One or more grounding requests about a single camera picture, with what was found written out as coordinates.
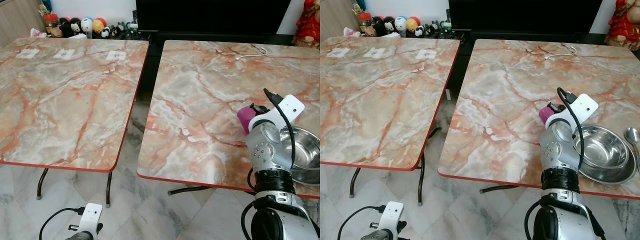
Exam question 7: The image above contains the magenta plastic cup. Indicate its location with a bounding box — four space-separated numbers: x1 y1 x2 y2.
538 103 555 126
236 105 256 135

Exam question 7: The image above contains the marble folding table red edge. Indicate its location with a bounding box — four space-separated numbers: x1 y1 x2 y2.
136 39 321 200
437 38 640 201

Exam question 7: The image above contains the stainless steel bowl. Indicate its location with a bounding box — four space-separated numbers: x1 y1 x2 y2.
572 124 639 185
279 125 321 186

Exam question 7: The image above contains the stainless steel spoon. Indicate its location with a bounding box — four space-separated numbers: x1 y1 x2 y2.
624 127 640 177

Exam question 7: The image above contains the black television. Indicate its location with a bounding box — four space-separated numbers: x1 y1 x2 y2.
448 0 604 36
135 0 292 36

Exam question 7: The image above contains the red seated figurine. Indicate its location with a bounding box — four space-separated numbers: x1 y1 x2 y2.
292 0 321 49
604 0 640 51

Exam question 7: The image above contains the marble folding table with stickers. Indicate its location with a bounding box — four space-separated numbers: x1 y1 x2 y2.
0 36 150 209
320 36 461 207

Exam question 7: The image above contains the red lidded jar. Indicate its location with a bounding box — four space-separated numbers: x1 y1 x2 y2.
357 11 375 37
43 12 60 38

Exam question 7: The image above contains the black mouse toy figure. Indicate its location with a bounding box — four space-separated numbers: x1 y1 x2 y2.
373 16 397 37
58 17 83 38

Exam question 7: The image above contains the white round doll figure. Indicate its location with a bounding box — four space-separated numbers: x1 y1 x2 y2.
80 17 94 39
394 16 408 38

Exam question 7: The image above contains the wooden cabinet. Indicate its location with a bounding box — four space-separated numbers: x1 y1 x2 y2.
0 0 47 48

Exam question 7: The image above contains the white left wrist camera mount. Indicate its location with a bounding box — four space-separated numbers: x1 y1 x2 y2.
79 202 104 237
378 201 405 237

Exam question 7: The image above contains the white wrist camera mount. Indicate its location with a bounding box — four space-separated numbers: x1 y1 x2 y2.
550 93 600 132
378 201 405 237
79 202 104 237
248 94 306 134

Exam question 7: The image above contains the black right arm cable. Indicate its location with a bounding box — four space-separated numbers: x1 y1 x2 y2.
263 88 297 172
556 87 586 171

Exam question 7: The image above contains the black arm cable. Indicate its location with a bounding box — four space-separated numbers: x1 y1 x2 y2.
337 204 386 240
556 87 586 171
38 207 86 240
263 88 297 172

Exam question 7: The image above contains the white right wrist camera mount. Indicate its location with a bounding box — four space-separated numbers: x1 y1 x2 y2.
248 94 306 134
550 93 600 132

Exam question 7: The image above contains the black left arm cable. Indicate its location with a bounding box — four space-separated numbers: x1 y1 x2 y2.
337 204 386 240
38 207 86 240

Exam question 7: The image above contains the white charging cable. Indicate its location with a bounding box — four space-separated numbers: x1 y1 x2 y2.
234 46 269 62
543 44 578 60

